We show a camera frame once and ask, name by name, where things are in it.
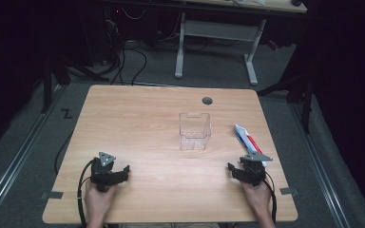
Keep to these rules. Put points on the black metal stand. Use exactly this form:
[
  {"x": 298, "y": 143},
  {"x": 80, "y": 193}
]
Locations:
[
  {"x": 301, "y": 91},
  {"x": 52, "y": 79}
]

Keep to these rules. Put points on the grey tape strip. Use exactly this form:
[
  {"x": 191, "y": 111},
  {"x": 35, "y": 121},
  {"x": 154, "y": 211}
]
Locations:
[
  {"x": 289, "y": 191},
  {"x": 53, "y": 195}
]

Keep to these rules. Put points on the person's right hand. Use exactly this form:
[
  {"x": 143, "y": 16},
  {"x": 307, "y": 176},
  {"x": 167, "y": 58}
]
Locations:
[{"x": 258, "y": 196}]

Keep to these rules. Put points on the metal floor rail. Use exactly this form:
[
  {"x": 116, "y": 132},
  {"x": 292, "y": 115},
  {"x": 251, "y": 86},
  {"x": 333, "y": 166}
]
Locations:
[
  {"x": 321, "y": 171},
  {"x": 19, "y": 158}
]

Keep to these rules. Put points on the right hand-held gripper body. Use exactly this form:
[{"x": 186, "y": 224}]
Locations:
[{"x": 255, "y": 169}]

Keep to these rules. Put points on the person's left hand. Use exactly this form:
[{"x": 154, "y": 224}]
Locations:
[{"x": 98, "y": 198}]

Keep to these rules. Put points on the red white blue toothpaste tube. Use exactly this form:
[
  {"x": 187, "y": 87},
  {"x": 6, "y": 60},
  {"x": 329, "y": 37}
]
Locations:
[{"x": 247, "y": 139}]

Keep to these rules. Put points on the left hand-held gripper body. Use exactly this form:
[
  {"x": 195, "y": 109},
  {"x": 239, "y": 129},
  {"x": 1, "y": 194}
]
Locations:
[{"x": 103, "y": 172}]

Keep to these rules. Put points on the clear plastic holder box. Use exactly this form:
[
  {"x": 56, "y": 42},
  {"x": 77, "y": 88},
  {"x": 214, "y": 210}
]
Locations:
[{"x": 195, "y": 131}]

